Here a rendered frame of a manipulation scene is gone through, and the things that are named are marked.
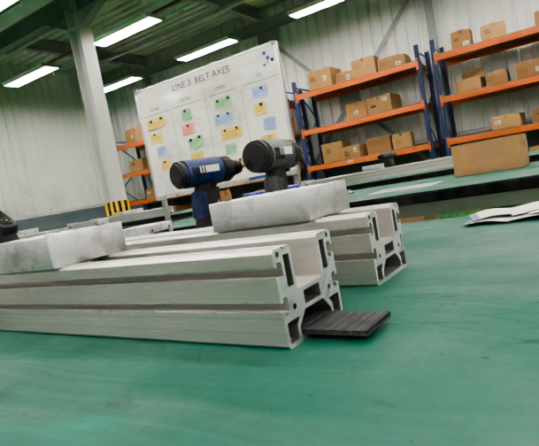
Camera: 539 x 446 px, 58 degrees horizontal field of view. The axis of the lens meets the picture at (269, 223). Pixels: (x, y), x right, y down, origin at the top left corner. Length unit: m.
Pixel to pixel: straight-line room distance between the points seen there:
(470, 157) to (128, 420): 2.27
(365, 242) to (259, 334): 0.20
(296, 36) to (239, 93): 8.61
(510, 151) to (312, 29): 10.13
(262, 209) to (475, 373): 0.37
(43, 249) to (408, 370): 0.45
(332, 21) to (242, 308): 11.77
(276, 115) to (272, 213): 3.15
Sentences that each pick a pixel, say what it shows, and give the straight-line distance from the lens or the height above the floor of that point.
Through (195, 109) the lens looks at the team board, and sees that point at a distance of 4.20.
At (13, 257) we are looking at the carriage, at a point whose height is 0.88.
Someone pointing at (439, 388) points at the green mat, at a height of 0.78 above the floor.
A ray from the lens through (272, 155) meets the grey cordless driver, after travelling 0.86.
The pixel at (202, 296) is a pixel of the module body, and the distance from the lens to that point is 0.46.
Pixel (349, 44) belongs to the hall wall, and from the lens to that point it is 11.88.
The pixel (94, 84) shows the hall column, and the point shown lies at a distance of 9.43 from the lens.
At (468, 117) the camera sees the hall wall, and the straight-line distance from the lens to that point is 11.03.
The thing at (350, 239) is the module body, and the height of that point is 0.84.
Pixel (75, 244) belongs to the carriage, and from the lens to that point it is 0.65.
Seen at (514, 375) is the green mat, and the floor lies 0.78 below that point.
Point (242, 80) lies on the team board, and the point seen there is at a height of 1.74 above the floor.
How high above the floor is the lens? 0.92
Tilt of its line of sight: 5 degrees down
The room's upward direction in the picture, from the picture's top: 11 degrees counter-clockwise
